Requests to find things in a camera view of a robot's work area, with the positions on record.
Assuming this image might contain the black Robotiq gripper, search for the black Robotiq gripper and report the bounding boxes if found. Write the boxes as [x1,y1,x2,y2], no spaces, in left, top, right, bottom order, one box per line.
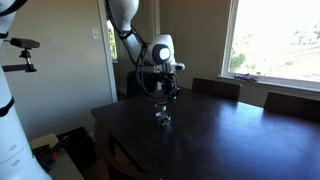
[151,70,183,113]

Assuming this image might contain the third-cup steel measuring cup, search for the third-cup steel measuring cup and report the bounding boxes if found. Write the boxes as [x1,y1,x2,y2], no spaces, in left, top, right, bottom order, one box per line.
[155,110,171,118]

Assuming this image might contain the largest steel measuring cup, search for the largest steel measuring cup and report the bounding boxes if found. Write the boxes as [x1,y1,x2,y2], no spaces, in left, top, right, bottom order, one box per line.
[154,111,172,127]

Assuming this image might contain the black upholstered chair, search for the black upholstered chair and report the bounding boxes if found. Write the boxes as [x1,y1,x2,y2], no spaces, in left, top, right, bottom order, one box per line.
[126,70,157,99]

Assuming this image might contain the dark wooden dining chair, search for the dark wooden dining chair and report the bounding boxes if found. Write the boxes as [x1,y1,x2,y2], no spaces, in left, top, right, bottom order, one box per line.
[191,77,243,102]
[263,91,320,123]

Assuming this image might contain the curved light wooden chair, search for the curved light wooden chair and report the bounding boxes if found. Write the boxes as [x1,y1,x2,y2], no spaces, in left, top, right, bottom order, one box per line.
[94,116,151,180]

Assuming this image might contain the small distant window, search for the small distant window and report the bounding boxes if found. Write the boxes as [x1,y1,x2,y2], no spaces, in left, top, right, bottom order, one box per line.
[106,21,119,63]

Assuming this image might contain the purple cloth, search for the purple cloth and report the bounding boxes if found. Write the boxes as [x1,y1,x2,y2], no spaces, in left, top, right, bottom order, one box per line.
[233,73,260,83]

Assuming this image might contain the black bag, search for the black bag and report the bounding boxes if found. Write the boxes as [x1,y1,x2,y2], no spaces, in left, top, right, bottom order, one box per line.
[56,126,98,173]

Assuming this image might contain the beige stand platform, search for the beige stand platform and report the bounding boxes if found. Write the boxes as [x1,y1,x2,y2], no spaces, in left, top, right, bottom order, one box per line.
[29,133,85,180]

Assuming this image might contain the black and red tools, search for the black and red tools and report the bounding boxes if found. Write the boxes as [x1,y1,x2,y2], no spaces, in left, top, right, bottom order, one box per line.
[32,134,72,172]

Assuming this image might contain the large white framed window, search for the large white framed window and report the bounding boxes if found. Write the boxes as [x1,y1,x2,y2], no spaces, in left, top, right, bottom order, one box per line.
[219,0,320,92]

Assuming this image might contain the white door frame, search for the white door frame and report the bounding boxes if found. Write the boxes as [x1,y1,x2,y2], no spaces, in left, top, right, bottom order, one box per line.
[97,0,118,104]

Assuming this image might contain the white light switch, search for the white light switch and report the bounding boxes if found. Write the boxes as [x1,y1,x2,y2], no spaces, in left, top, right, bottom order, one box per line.
[91,26,101,42]

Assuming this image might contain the black stereo camera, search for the black stereo camera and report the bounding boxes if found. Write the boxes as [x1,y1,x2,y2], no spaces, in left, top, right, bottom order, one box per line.
[9,37,41,51]

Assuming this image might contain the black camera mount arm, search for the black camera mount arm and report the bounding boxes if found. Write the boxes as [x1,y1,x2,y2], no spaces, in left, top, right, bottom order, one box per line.
[1,49,38,74]

